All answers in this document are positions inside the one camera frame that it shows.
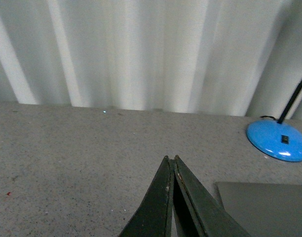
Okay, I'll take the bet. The blue desk lamp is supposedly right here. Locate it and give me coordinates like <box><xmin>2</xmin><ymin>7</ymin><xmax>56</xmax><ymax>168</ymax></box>
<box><xmin>246</xmin><ymin>79</ymin><xmax>302</xmax><ymax>162</ymax></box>

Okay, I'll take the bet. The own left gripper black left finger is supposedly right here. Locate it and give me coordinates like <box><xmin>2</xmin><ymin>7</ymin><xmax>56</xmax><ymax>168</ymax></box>
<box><xmin>119</xmin><ymin>156</ymin><xmax>175</xmax><ymax>237</ymax></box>

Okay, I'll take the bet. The silver laptop with cracked screen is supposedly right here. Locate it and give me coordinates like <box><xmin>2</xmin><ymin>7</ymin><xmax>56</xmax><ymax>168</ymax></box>
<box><xmin>217</xmin><ymin>182</ymin><xmax>302</xmax><ymax>237</ymax></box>

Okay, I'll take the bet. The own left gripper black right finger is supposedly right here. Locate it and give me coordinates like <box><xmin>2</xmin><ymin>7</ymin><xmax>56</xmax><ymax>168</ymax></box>
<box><xmin>174</xmin><ymin>156</ymin><xmax>250</xmax><ymax>237</ymax></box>

